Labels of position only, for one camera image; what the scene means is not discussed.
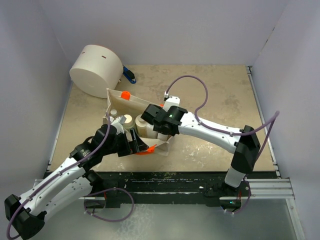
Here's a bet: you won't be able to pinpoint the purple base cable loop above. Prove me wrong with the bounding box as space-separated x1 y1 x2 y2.
83 186 135 222

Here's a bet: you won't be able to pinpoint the beige bottle beige cap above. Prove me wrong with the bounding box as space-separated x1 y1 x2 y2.
135 114 148 138

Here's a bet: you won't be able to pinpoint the white square bottle dark cap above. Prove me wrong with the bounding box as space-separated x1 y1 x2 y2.
146 123 170 142

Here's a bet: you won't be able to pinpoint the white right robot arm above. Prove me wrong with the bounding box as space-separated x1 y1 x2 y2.
141 104 261 196

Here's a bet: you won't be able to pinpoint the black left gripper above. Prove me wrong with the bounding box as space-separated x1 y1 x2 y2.
102 128 148 157

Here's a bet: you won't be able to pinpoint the blue black tool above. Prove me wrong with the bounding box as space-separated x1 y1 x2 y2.
122 65 137 84

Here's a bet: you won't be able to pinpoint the canvas bag orange handles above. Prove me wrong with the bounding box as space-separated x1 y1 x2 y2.
106 89 174 157

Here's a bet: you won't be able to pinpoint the clear bottle white cap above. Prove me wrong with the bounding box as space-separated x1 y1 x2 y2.
109 109 118 118

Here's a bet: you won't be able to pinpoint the green bottle white cap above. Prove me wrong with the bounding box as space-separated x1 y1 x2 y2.
122 114 135 130

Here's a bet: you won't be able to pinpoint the large white cylindrical container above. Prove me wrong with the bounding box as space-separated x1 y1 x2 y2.
69 44 123 99

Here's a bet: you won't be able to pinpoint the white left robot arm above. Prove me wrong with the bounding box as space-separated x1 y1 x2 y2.
4 123 149 240

